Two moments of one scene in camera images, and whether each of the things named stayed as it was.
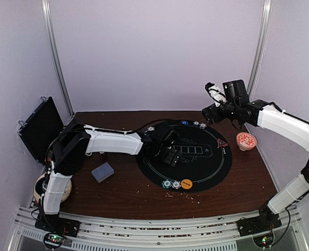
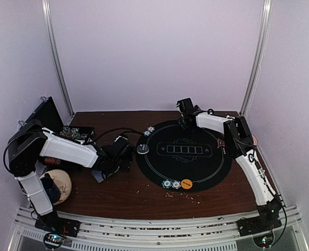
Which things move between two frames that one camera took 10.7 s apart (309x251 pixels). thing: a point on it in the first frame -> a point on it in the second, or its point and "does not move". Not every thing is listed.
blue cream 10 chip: [176, 184] does not move
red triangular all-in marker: [221, 143] does not move
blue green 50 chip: [167, 183] does not move
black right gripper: [205, 112] -> [181, 121]
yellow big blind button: [186, 184] does not move
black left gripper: [169, 159] -> [127, 164]
